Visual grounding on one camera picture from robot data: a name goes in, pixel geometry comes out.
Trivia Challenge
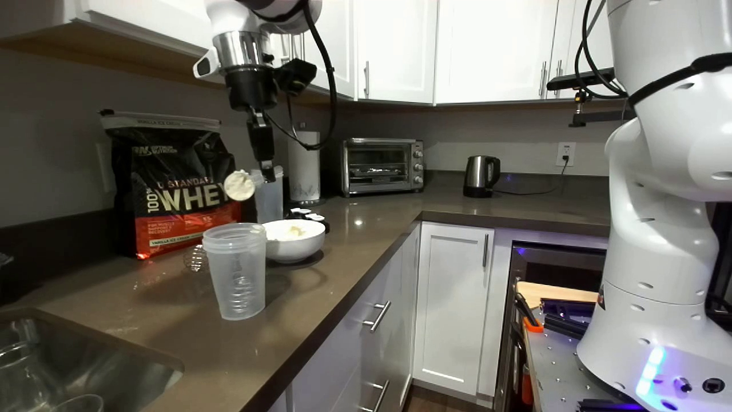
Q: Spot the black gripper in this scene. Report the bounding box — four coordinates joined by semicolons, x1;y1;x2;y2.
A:
225;66;276;181

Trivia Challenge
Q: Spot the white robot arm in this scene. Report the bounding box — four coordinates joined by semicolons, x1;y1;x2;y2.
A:
193;0;339;181

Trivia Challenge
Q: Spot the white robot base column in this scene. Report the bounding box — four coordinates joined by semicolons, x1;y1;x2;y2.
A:
576;80;732;412

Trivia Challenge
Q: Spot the tall frosted shaker cup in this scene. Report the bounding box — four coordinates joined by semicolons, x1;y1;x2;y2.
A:
254;168;283;221

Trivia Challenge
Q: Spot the white bowl with powder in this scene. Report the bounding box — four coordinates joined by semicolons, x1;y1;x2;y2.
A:
262;220;325;264

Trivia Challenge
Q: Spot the clear plastic shaker cup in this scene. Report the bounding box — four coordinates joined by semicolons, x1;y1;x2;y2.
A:
201;221;268;320

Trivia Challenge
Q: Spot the white paper towel roll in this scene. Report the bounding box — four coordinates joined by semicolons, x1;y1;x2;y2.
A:
289;131;321;204

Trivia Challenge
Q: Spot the black shaker lid white cap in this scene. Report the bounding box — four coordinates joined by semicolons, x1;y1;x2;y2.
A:
289;208;329;232

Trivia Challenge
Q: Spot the black whey protein bag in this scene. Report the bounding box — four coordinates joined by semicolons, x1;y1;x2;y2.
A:
98;110;243;261

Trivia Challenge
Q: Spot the silver toaster oven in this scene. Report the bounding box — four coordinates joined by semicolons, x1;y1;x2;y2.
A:
340;138;425;197

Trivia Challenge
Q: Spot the stainless steel sink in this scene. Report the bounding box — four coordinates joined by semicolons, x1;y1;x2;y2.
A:
0;311;182;412

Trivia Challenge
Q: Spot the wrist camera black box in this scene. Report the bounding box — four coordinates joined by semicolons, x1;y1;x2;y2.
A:
276;59;316;97

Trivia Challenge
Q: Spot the wire whisk ball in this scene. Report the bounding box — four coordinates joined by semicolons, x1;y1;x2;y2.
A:
186;245;206;272

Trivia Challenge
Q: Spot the wall power outlet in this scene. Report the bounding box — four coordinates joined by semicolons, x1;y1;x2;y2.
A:
557;142;576;164

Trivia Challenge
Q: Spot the black camera on stand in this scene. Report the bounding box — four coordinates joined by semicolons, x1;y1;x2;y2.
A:
544;68;633;128

